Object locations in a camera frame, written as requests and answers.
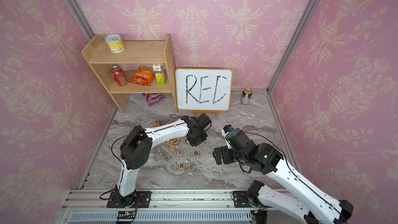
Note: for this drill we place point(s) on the whiteboard with yellow frame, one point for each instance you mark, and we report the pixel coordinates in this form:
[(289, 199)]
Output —
[(203, 89)]

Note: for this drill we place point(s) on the green white beverage can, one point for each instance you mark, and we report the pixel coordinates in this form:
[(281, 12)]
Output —
[(246, 96)]

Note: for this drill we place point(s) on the wooden whiteboard easel stand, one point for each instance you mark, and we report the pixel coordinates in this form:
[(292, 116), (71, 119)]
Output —
[(197, 113)]

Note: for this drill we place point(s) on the white green drink carton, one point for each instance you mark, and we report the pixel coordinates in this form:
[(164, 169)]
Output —
[(159, 73)]

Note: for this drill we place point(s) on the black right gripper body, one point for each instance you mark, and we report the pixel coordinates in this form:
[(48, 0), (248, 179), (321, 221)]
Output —
[(229, 156)]

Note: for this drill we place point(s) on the aluminium corner post right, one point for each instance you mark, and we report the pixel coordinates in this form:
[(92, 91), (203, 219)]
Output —
[(299, 30)]

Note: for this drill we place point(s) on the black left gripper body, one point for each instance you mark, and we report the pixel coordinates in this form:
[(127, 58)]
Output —
[(201, 137)]

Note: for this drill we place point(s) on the orange snack bag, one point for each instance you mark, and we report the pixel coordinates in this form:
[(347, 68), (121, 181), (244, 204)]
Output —
[(143, 77)]

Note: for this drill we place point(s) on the red soda can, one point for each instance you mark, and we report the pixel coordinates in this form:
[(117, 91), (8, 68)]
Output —
[(118, 75)]

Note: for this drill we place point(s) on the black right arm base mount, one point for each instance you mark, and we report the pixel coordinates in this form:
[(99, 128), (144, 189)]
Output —
[(242, 199)]

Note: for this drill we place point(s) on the wooden block purple X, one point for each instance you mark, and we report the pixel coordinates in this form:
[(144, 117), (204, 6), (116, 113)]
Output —
[(176, 141)]

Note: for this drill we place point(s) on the wooden block purple R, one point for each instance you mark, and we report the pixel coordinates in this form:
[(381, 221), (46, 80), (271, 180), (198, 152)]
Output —
[(182, 167)]

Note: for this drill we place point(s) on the wooden block blue Q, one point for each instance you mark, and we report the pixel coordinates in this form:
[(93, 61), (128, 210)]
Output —
[(196, 154)]

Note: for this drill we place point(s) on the pink snack bag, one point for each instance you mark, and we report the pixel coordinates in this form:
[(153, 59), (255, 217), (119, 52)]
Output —
[(153, 98)]

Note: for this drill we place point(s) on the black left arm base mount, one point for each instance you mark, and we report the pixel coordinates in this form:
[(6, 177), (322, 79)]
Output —
[(138, 199)]

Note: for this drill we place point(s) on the yellow white tin can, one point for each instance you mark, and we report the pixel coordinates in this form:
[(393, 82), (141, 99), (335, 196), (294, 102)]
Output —
[(115, 43)]

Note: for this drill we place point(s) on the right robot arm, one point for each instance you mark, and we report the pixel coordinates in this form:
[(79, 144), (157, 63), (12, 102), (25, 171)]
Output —
[(308, 204)]

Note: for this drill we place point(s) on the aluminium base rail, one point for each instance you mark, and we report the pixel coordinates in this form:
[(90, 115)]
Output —
[(167, 206)]

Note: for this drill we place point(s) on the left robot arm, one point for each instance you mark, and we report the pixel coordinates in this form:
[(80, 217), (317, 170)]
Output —
[(137, 146)]

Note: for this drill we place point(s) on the aluminium corner post left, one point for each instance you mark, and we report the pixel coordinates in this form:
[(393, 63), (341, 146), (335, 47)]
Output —
[(78, 13)]

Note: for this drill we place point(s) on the wooden block blue P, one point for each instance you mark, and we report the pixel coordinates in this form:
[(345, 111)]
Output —
[(180, 153)]

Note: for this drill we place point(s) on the wooden block blue E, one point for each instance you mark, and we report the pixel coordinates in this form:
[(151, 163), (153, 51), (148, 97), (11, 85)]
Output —
[(191, 168)]

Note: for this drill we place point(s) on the wooden shelf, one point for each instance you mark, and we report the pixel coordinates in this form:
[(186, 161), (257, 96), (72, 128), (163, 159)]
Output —
[(137, 52)]

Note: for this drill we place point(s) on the aluminium corner post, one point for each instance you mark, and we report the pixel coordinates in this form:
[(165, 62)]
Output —
[(299, 30), (78, 13)]

